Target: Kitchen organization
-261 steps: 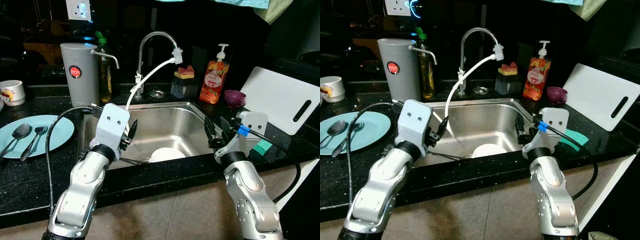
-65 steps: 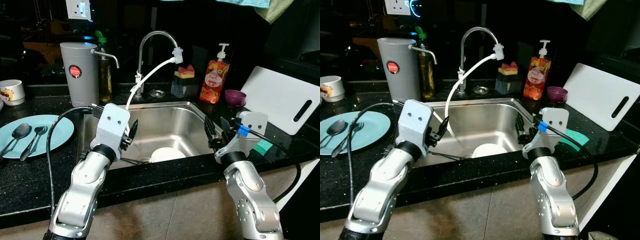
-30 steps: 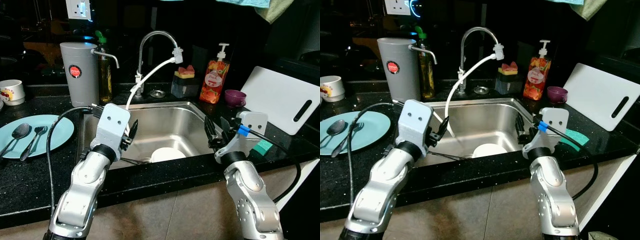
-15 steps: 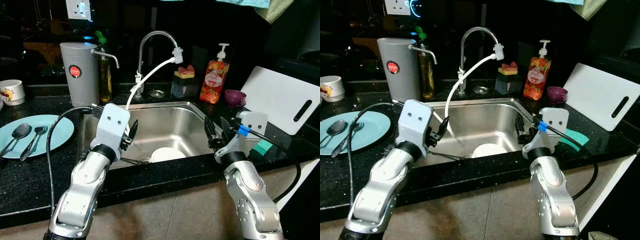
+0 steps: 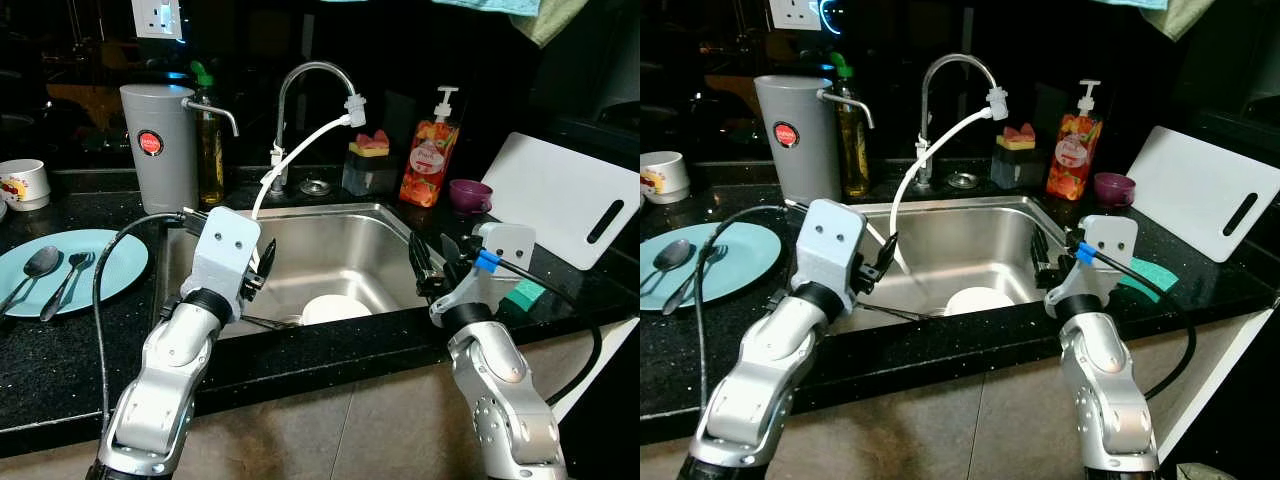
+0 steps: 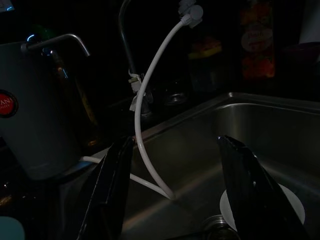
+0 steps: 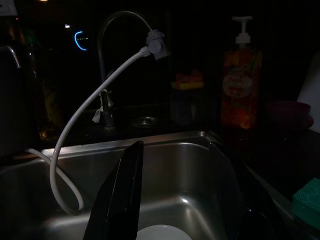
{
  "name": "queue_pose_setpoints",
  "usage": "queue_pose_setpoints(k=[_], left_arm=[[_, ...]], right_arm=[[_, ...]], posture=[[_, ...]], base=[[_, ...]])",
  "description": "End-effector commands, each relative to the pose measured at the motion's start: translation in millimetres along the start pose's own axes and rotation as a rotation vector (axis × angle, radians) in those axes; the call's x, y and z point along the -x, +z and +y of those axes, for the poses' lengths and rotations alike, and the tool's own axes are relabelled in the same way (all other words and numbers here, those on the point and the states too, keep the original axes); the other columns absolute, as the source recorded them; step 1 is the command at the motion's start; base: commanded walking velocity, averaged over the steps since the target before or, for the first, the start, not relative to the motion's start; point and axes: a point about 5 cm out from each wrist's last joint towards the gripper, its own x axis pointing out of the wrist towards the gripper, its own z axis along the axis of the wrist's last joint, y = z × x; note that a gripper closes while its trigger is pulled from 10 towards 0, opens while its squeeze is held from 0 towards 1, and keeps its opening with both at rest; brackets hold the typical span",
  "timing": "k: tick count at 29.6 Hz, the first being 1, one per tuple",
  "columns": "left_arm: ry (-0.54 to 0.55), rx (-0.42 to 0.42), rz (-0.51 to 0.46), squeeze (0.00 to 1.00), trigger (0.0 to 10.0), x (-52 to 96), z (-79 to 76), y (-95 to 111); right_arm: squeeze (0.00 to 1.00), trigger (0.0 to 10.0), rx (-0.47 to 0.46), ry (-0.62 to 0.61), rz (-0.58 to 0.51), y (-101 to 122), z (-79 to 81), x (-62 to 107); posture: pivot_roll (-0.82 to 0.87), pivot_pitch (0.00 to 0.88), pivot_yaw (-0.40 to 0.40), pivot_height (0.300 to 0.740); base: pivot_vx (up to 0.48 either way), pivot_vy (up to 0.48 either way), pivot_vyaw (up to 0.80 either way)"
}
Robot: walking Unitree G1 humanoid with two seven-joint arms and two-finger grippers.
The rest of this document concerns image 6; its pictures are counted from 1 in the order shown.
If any white bowl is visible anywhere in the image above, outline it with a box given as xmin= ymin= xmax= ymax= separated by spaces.
xmin=219 ymin=182 xmax=306 ymax=232

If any stainless steel sink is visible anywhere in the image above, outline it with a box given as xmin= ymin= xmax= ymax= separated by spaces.
xmin=57 ymin=91 xmax=320 ymax=240

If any teal plate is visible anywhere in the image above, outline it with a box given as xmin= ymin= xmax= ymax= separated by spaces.
xmin=0 ymin=216 xmax=26 ymax=240

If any grey water filter canister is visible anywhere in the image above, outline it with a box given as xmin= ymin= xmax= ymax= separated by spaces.
xmin=0 ymin=33 xmax=91 ymax=181

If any red and yellow sponge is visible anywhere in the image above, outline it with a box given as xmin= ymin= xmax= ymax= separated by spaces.
xmin=188 ymin=37 xmax=223 ymax=60

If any metal sink drain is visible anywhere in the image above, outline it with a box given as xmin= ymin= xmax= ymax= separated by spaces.
xmin=199 ymin=214 xmax=241 ymax=240

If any round metal sink strainer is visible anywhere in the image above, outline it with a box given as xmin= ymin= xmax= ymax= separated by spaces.
xmin=163 ymin=91 xmax=188 ymax=106

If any dark sponge holder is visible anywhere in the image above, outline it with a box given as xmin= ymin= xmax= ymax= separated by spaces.
xmin=188 ymin=49 xmax=226 ymax=88

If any green capped oil bottle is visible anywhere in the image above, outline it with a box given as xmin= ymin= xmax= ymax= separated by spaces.
xmin=32 ymin=23 xmax=101 ymax=151

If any orange pump soap bottle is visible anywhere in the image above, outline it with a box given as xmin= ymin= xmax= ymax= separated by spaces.
xmin=239 ymin=0 xmax=277 ymax=80

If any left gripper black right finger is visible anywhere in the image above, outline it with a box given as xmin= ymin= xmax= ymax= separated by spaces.
xmin=216 ymin=134 xmax=311 ymax=240

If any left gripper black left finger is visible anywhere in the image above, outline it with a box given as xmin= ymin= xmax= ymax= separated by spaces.
xmin=74 ymin=136 xmax=136 ymax=240

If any white faucet diverter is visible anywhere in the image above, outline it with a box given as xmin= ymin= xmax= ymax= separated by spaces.
xmin=178 ymin=0 xmax=205 ymax=28

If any white water hose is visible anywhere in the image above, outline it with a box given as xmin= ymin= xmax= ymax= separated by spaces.
xmin=79 ymin=21 xmax=191 ymax=201

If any chrome gooseneck faucet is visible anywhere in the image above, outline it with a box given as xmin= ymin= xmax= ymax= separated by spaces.
xmin=118 ymin=0 xmax=153 ymax=118

